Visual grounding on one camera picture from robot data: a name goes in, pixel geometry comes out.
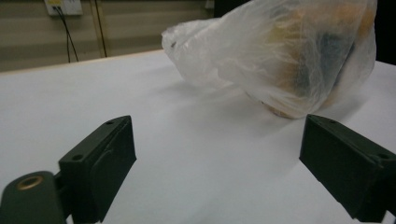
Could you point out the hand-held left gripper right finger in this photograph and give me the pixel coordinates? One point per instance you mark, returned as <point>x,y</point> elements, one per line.
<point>348,168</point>

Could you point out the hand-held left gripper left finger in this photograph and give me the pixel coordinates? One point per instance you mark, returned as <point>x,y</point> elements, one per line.
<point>96,168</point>

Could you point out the translucent white plastic bag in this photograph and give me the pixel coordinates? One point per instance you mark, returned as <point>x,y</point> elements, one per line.
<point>236,56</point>

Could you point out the white wall socket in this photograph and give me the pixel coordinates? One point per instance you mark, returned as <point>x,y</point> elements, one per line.
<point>70,6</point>

